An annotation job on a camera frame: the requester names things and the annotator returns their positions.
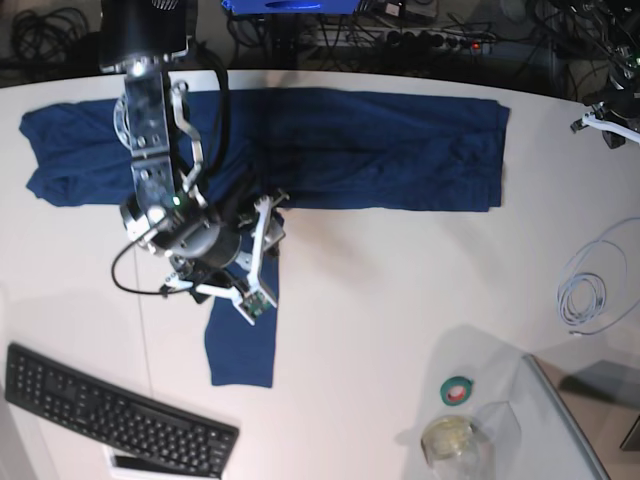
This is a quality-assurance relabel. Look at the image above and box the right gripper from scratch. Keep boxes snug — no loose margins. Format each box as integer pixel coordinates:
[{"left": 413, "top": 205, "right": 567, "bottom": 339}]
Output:
[{"left": 149, "top": 182, "right": 285, "bottom": 305}]

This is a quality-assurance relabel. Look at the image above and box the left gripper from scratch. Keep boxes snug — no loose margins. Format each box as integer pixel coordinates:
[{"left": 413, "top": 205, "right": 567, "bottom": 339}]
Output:
[{"left": 602, "top": 90, "right": 639, "bottom": 149}]

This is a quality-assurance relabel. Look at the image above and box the dark blue t-shirt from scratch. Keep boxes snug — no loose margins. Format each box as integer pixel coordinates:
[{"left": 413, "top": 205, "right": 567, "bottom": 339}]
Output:
[{"left": 18, "top": 87, "right": 512, "bottom": 389}]

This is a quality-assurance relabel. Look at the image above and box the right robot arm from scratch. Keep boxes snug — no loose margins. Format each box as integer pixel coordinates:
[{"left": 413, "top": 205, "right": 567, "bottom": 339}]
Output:
[{"left": 100, "top": 1, "right": 285, "bottom": 321}]

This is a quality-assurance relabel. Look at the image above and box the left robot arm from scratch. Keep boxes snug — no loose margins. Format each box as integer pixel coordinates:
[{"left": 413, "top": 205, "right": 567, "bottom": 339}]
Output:
[{"left": 571, "top": 1, "right": 639, "bottom": 150}]

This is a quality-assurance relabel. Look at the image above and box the blue box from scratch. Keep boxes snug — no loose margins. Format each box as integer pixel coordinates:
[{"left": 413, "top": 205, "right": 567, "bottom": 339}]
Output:
[{"left": 221, "top": 0, "right": 360, "bottom": 15}]

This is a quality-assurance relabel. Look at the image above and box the black power strip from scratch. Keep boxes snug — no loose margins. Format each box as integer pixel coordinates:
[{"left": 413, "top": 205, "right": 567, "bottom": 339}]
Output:
[{"left": 383, "top": 29, "right": 497, "bottom": 54}]

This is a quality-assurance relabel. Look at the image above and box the green electrical tape roll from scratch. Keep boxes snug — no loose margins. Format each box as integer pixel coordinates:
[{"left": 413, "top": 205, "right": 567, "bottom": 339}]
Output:
[{"left": 439, "top": 376, "right": 474, "bottom": 407}]

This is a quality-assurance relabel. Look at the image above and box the black computer keyboard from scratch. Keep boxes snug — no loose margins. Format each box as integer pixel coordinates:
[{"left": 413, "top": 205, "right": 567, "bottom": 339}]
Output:
[{"left": 5, "top": 343, "right": 239, "bottom": 479}]

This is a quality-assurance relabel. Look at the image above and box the clear glass jar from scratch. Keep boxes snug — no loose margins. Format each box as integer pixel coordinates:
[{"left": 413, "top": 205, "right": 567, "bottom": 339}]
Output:
[{"left": 420, "top": 415, "right": 481, "bottom": 479}]

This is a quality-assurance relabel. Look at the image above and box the glass panel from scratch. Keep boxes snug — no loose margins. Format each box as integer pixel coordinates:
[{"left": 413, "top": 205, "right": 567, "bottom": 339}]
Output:
[{"left": 522, "top": 350, "right": 639, "bottom": 479}]

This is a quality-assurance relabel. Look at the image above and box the coiled white cable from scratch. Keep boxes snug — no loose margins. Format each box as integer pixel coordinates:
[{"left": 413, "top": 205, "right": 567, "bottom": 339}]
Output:
[{"left": 556, "top": 217, "right": 640, "bottom": 337}]

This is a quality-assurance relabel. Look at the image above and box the black floor cable bundle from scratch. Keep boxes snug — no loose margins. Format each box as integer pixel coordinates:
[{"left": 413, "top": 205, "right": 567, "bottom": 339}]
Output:
[{"left": 9, "top": 7, "right": 89, "bottom": 64}]

